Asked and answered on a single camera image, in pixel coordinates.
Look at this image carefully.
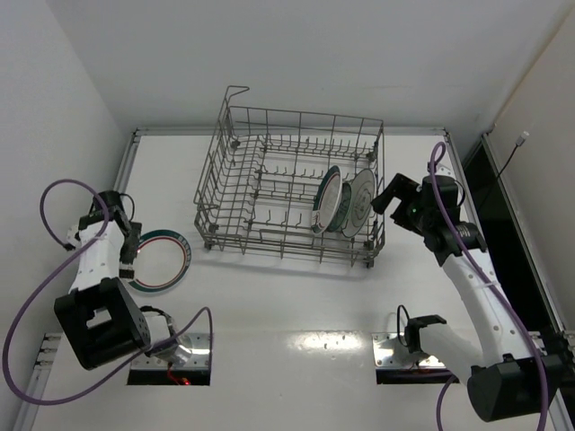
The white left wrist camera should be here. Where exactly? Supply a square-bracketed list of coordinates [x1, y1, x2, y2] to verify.
[64, 224, 89, 251]

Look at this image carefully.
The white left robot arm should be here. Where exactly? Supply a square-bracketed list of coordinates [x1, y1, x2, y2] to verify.
[54, 190, 178, 370]

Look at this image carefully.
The black cable at left base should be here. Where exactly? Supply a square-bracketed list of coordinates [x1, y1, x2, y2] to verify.
[139, 304, 174, 324]

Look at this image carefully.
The white plate teal rim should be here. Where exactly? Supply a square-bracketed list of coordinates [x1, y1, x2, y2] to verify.
[128, 229, 192, 295]
[342, 169, 376, 238]

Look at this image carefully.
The black cable at base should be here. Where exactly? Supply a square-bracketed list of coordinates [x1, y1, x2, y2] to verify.
[139, 304, 174, 324]
[395, 304, 446, 356]

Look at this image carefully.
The black usb cable on wall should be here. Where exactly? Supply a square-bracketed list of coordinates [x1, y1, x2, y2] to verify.
[480, 130, 531, 212]

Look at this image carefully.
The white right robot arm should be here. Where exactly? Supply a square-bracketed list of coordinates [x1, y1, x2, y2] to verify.
[371, 173, 573, 422]

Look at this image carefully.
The black cable at right base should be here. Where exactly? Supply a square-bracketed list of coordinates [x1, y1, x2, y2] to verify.
[395, 304, 446, 356]

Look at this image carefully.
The white plate green red rim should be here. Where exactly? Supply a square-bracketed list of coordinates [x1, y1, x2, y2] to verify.
[311, 165, 342, 235]

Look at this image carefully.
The blue floral green plate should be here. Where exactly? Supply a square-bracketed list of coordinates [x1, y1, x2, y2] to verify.
[327, 181, 351, 233]

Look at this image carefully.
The grey wire dish rack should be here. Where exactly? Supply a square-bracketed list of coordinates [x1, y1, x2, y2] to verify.
[194, 85, 385, 267]

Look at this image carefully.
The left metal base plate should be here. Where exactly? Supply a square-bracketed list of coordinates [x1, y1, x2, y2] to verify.
[129, 332, 211, 371]

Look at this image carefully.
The metal base plate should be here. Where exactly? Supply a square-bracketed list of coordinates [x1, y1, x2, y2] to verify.
[129, 332, 211, 371]
[371, 332, 447, 372]

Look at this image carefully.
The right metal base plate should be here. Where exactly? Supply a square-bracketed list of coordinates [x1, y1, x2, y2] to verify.
[371, 332, 447, 372]

